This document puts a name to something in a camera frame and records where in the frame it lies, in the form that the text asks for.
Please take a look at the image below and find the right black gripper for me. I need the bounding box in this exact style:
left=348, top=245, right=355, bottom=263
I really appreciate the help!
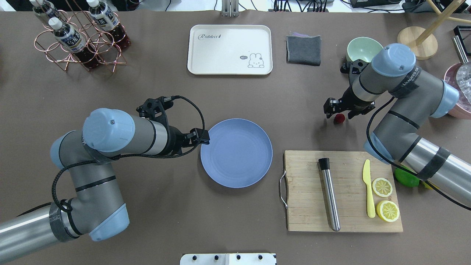
left=323, top=86, right=376, bottom=119

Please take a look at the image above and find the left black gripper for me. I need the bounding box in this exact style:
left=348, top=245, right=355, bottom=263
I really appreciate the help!
left=167, top=127, right=210, bottom=156

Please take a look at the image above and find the red strawberry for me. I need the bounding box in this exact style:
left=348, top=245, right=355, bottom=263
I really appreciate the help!
left=333, top=113, right=346, bottom=124

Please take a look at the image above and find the blue plate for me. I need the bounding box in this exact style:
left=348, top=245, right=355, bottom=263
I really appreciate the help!
left=200, top=119, right=273, bottom=188

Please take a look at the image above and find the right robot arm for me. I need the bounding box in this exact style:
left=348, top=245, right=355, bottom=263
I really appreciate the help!
left=323, top=43, right=471, bottom=209

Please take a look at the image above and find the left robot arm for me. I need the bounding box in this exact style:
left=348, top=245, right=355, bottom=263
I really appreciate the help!
left=1, top=107, right=209, bottom=264

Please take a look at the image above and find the steel muddler black tip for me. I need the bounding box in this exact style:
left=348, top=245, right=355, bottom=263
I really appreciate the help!
left=318, top=158, right=340, bottom=232

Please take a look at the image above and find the grey folded cloth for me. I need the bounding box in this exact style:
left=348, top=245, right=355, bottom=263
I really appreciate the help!
left=286, top=32, right=322, bottom=67

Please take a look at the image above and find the mint green bowl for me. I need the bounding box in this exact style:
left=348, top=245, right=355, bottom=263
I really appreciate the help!
left=346, top=37, right=383, bottom=63

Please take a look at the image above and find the yellow plastic knife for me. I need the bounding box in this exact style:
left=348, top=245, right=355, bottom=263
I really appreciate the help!
left=362, top=159, right=376, bottom=218

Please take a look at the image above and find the wooden cutting board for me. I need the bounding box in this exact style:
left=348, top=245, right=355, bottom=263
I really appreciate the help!
left=284, top=150, right=403, bottom=233

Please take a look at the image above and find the cream rabbit tray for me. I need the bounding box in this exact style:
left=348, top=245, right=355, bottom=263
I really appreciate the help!
left=187, top=25, right=273, bottom=75

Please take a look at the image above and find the lemon half lower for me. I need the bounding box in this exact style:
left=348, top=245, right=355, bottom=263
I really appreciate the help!
left=372, top=178, right=393, bottom=198

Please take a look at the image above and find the lemon half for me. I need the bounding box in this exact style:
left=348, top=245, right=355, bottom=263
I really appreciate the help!
left=372, top=178, right=393, bottom=198
left=376, top=200, right=400, bottom=222

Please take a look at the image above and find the green lime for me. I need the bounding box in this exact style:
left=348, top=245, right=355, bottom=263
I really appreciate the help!
left=394, top=167, right=420, bottom=187

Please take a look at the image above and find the wooden mug tree stand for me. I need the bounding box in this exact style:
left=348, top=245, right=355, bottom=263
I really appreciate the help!
left=397, top=0, right=470, bottom=60

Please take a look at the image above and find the lemon half upper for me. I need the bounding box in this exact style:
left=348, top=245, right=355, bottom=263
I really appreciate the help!
left=376, top=200, right=400, bottom=222

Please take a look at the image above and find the pink bowl with ice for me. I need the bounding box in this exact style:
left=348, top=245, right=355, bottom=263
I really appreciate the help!
left=444, top=63, right=471, bottom=120

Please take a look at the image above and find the metal ice scoop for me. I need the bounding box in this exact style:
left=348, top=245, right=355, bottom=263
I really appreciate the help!
left=452, top=35, right=471, bottom=89

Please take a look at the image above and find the drink bottle lower middle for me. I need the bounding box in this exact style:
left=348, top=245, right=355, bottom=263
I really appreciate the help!
left=87, top=0, right=131, bottom=50

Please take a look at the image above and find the drink bottle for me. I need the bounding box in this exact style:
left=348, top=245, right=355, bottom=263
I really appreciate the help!
left=87, top=0, right=131, bottom=50
left=49, top=17, right=100, bottom=69
left=29, top=0, right=65, bottom=27

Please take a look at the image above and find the drink bottle top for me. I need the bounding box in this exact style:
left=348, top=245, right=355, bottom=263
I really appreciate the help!
left=49, top=17, right=100, bottom=69

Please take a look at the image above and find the drink bottle lower outer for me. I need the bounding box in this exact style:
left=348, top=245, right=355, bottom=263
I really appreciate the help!
left=29, top=0, right=65, bottom=27

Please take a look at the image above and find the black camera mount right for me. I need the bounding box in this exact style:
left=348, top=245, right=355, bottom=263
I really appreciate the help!
left=340, top=59, right=370, bottom=85

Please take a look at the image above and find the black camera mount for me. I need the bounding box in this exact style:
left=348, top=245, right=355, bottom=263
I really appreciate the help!
left=136, top=96, right=175, bottom=128
left=340, top=59, right=370, bottom=85

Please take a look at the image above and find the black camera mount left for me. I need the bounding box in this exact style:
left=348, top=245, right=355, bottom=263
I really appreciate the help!
left=136, top=96, right=175, bottom=128

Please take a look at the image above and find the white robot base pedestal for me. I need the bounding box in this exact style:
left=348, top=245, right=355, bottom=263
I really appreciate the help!
left=180, top=252, right=277, bottom=265

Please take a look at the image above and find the copper wire bottle rack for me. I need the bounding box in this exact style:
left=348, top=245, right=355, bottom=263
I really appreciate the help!
left=32, top=0, right=131, bottom=72

